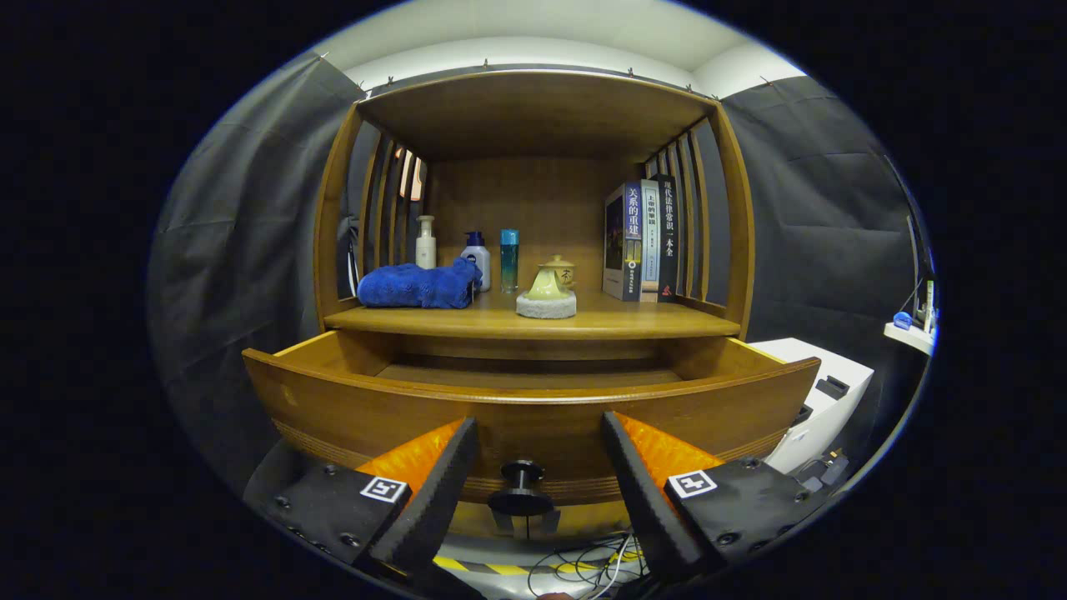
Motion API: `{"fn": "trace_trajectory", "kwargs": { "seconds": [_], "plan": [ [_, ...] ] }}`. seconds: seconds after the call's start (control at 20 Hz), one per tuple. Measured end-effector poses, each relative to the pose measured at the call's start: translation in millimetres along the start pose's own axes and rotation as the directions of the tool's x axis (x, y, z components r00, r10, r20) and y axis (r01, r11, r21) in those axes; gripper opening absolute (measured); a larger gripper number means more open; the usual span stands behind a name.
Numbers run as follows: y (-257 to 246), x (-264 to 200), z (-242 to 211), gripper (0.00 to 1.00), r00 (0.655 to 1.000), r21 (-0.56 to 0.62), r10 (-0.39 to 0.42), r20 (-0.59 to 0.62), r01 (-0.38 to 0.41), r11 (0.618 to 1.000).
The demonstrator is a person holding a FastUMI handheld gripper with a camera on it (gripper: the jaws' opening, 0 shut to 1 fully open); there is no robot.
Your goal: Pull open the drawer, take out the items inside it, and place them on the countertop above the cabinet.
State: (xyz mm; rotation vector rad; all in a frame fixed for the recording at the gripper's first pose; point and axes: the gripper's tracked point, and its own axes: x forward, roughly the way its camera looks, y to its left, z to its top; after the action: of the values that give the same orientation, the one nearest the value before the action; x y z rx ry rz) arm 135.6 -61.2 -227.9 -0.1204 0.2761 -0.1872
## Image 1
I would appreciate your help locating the black backdrop cloth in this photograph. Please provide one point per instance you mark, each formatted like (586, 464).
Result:
(233, 250)

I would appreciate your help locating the small blue object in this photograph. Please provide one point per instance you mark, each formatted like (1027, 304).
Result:
(902, 320)

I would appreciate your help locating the white pump bottle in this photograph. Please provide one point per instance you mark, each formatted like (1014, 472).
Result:
(426, 250)

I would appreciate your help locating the grey book with blue spine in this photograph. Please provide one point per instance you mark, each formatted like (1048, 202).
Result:
(617, 242)

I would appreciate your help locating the yellow black floor tape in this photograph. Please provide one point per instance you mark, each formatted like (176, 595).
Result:
(508, 570)

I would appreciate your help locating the teal bottle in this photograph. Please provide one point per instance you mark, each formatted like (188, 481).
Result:
(509, 262)

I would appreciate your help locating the book with white spine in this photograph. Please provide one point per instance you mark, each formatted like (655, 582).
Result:
(651, 233)

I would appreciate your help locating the book with black spine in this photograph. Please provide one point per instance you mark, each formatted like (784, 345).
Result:
(668, 233)

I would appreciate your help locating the beige lidded teacup with saucer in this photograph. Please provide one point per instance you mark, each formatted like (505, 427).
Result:
(567, 268)

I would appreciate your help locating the white bottle with blue cap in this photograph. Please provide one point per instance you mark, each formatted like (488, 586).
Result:
(479, 262)

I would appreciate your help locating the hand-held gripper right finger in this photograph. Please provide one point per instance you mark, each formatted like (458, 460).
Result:
(654, 508)

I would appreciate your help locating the blue towel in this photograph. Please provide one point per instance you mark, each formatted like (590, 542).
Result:
(417, 287)

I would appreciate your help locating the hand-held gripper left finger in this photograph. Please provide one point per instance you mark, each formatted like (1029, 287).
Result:
(433, 508)

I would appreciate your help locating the white shelf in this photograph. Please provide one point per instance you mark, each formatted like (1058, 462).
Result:
(909, 337)

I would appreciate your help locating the wooden drawer with black knob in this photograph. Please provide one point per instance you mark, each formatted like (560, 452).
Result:
(542, 425)

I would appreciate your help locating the white side cabinet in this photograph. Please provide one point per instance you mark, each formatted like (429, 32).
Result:
(821, 417)

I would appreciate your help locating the wooden countertop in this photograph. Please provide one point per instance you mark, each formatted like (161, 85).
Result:
(633, 315)

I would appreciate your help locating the wooden cabinet door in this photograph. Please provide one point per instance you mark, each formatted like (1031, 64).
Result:
(592, 521)
(475, 521)

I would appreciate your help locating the wooden cabinet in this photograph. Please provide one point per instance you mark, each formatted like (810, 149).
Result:
(533, 192)

